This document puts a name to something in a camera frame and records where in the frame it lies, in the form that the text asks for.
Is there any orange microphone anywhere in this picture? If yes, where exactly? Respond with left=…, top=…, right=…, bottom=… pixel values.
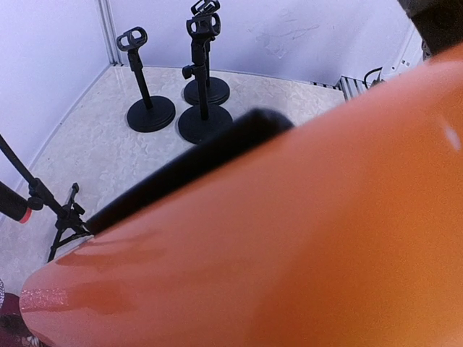
left=20, top=46, right=462, bottom=346

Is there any black mint mic stand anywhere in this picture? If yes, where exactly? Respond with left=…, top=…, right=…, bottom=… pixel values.
left=178, top=13, right=233, bottom=144

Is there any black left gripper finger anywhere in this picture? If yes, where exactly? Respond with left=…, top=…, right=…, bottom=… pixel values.
left=86, top=108, right=294, bottom=235

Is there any black purple mic stand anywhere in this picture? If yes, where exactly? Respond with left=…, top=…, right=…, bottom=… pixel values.
left=183, top=1, right=230, bottom=105

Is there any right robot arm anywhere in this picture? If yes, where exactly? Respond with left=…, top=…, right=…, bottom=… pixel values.
left=397, top=0, right=462, bottom=61

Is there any black tripod mic stand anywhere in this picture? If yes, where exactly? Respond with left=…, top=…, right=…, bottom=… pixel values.
left=0, top=134, right=91, bottom=263

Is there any black pink mic stand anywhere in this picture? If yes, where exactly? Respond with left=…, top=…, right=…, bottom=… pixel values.
left=116, top=27, right=176, bottom=133

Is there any glitter rhinestone microphone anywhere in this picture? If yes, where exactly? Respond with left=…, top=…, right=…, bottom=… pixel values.
left=0, top=280, right=5, bottom=308

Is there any black microphone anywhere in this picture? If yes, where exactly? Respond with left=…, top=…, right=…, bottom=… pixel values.
left=0, top=183, right=32, bottom=224

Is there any red floral plate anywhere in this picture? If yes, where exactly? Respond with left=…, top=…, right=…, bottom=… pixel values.
left=1, top=293, right=46, bottom=346

